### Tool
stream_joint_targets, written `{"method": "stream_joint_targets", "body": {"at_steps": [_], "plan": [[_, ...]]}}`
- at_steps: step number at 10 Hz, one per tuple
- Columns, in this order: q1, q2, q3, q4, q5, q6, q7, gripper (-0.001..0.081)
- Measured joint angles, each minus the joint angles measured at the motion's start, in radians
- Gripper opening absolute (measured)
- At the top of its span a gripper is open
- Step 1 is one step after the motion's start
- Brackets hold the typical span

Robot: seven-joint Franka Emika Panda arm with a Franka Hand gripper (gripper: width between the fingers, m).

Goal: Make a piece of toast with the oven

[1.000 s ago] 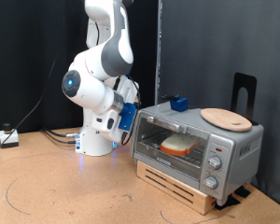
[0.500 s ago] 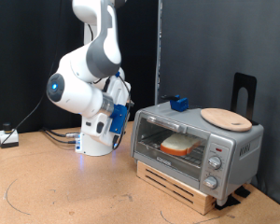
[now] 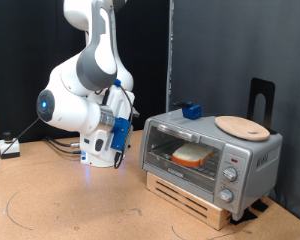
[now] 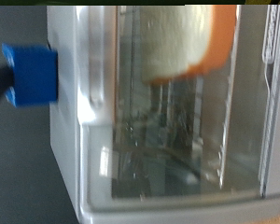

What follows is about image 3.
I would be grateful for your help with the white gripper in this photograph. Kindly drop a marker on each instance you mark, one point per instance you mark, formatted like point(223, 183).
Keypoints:
point(120, 100)

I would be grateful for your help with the slice of white bread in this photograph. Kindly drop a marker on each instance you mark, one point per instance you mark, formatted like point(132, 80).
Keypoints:
point(191, 155)

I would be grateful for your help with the emergency stop button box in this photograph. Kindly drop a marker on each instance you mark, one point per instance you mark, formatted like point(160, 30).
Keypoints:
point(9, 148)

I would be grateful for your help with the wooden block base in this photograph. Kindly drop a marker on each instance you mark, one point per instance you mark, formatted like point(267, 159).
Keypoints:
point(190, 203)

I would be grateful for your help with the wrist camera on blue mount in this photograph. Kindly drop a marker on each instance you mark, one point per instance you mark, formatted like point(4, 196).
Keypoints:
point(120, 133)

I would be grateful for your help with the spatula with blue grip block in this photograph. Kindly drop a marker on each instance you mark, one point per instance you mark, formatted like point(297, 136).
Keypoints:
point(192, 112)

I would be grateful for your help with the grey backdrop curtain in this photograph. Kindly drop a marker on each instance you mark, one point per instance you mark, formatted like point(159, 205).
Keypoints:
point(240, 40)

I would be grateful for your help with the round wooden cutting board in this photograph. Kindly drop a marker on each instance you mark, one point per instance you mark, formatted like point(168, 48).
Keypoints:
point(241, 128)

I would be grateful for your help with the black metal bookend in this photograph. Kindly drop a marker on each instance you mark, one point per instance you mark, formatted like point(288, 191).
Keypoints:
point(253, 96)

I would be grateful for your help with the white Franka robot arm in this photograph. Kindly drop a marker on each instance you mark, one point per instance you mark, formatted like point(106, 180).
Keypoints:
point(76, 113)

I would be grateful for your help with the black backdrop curtain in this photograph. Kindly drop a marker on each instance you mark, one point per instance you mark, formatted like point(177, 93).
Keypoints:
point(23, 50)

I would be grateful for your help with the silver oven knob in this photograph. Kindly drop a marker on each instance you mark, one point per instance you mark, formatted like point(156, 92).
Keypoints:
point(230, 174)
point(225, 195)

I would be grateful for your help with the vertical metal pole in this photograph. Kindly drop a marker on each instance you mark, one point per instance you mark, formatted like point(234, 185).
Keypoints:
point(170, 50)

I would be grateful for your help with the black foam pad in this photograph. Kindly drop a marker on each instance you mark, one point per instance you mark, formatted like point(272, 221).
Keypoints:
point(260, 205)
point(243, 216)

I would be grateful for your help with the silver toaster oven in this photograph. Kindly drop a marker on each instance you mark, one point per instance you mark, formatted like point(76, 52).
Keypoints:
point(256, 156)

